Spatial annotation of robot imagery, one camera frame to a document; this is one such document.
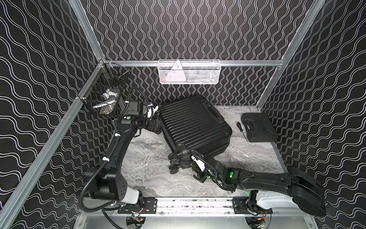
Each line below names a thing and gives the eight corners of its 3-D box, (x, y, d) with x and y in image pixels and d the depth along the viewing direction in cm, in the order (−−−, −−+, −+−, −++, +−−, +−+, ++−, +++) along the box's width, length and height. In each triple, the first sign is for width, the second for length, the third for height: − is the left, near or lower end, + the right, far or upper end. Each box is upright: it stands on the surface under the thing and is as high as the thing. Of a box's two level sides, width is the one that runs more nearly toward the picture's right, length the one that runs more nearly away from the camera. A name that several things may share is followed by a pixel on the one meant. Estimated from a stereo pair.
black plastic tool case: (248, 142, 101) (252, 137, 96) (240, 117, 115) (243, 112, 110) (275, 142, 101) (280, 137, 96) (264, 118, 115) (267, 112, 110)
